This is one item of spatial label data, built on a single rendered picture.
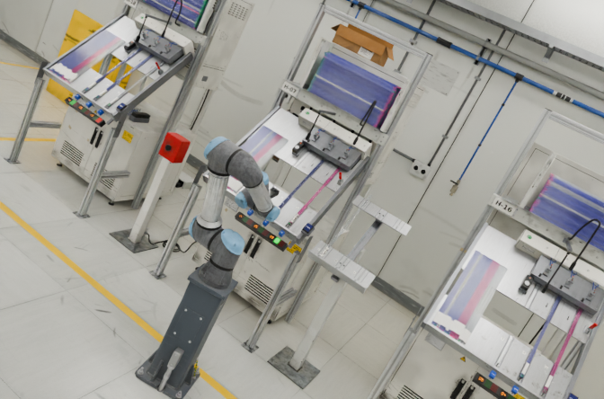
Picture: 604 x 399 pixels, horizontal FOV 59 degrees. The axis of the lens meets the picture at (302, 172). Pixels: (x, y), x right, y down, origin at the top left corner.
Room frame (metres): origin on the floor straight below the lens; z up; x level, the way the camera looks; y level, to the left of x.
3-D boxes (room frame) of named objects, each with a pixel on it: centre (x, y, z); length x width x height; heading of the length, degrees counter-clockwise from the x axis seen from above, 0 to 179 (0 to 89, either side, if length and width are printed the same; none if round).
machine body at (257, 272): (3.41, -0.04, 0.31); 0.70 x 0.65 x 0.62; 70
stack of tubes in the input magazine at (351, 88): (3.27, -0.05, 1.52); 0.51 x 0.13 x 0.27; 70
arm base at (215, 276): (2.19, 0.14, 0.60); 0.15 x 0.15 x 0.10
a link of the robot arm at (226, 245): (2.19, 0.15, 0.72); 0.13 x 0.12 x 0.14; 66
